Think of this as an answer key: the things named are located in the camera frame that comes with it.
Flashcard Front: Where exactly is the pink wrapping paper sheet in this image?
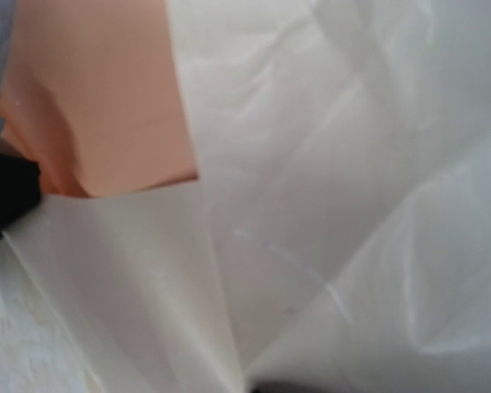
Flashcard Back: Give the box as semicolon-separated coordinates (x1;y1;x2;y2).
0;1;491;392

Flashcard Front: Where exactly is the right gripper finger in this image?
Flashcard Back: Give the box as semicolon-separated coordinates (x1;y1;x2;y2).
0;153;42;240

